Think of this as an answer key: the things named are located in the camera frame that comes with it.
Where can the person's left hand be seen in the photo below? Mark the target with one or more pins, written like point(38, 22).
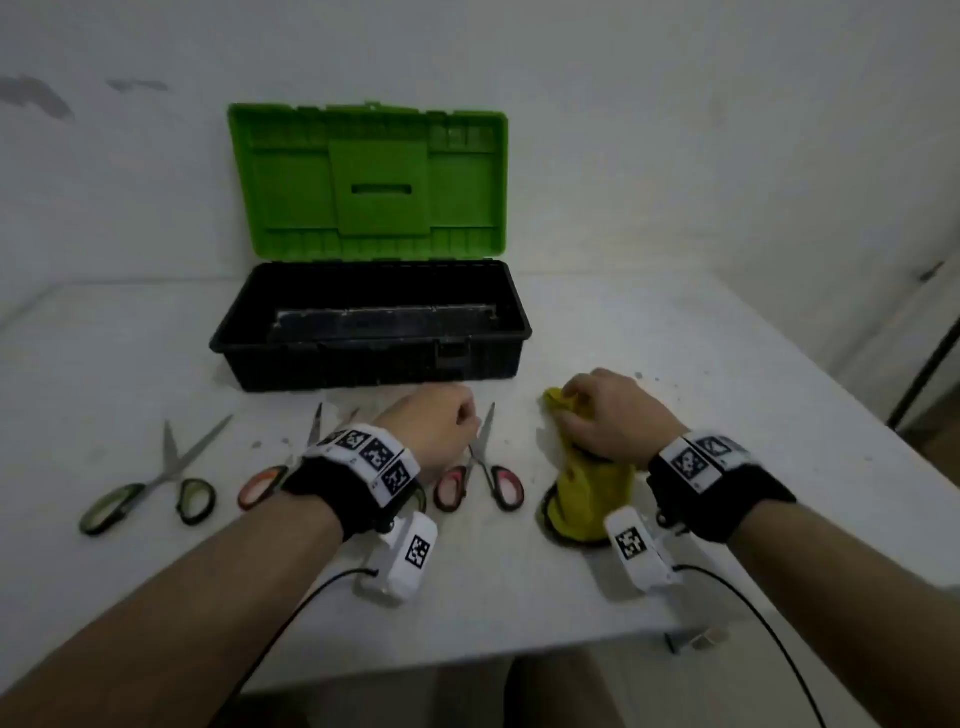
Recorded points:
point(435, 427)

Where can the person's right hand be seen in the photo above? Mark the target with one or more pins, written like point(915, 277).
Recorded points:
point(619, 416)

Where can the yellow cloth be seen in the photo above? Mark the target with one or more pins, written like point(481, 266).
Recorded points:
point(585, 495)

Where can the green lid black toolbox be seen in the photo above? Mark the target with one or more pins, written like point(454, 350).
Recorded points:
point(375, 187)

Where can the person's right forearm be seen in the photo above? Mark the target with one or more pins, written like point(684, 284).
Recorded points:
point(847, 615)

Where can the person's left forearm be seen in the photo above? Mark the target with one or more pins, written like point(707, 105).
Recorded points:
point(187, 622)

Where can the person's legs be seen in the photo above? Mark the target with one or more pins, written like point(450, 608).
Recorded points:
point(562, 694)

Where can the black left wristband with markers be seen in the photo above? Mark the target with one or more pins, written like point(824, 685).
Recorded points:
point(337, 487)

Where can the black wristband with markers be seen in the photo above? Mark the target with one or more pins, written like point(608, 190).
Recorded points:
point(337, 487)
point(720, 495)

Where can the black right wristband with markers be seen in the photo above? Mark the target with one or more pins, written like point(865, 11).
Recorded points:
point(720, 495)

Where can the white table leg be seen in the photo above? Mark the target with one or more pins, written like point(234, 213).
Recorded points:
point(701, 639)

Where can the black metal pole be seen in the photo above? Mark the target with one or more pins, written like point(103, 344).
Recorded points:
point(922, 375)

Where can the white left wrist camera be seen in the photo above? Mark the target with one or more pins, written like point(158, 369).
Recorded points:
point(401, 570)

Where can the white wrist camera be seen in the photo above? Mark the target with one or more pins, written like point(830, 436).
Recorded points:
point(401, 570)
point(645, 562)

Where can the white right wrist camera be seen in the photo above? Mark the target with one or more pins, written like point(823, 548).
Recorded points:
point(645, 562)

